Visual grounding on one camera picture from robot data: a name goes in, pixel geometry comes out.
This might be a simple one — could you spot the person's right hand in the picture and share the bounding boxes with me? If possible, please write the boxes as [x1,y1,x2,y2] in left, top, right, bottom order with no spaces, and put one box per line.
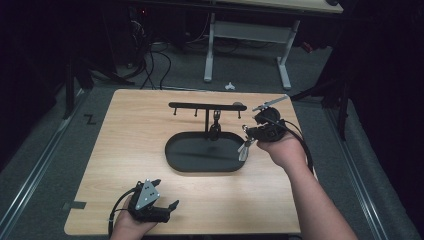
[256,131,307,171]

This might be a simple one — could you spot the person's left hand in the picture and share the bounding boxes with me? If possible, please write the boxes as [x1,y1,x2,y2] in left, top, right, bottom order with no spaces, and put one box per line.
[111,196,160,237]

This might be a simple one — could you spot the black tripod stand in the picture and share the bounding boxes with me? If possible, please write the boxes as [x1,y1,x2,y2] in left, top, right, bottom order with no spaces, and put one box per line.
[289,63,352,142]
[62,49,135,121]

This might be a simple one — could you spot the black key holder stand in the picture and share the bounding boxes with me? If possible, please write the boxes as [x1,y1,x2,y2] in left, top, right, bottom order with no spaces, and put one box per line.
[164,101,248,173]

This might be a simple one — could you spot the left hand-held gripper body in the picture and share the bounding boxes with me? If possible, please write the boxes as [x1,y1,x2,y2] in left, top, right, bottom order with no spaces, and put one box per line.
[127,178,171,224]

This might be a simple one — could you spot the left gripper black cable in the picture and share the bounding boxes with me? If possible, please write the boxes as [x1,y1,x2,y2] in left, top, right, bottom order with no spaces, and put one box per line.
[107,187,138,239]

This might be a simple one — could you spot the black floor cables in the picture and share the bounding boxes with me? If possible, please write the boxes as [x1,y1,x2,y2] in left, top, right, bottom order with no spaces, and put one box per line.
[129,19,173,91]

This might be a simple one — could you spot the desk with grey metal legs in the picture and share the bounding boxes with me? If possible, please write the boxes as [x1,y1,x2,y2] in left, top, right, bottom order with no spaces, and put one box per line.
[202,0,344,92]

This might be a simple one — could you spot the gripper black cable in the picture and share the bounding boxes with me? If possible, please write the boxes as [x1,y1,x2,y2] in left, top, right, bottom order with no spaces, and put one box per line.
[107,187,138,239]
[262,114,315,174]

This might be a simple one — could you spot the silver keychain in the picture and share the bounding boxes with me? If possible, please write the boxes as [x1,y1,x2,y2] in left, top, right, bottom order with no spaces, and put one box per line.
[237,138,257,163]

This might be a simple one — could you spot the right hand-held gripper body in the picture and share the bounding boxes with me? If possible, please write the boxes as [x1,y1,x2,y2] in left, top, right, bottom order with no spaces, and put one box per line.
[247,94,290,143]

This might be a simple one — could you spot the metal floor rail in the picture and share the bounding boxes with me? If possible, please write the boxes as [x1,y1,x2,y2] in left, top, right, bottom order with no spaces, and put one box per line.
[0,91,89,236]
[323,106,390,240]

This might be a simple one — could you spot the metal tool with black handle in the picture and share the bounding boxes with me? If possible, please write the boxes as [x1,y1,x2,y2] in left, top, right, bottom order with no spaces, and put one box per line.
[210,110,223,141]

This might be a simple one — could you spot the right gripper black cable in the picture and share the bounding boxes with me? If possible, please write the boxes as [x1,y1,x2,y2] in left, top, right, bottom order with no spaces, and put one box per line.
[262,114,315,174]

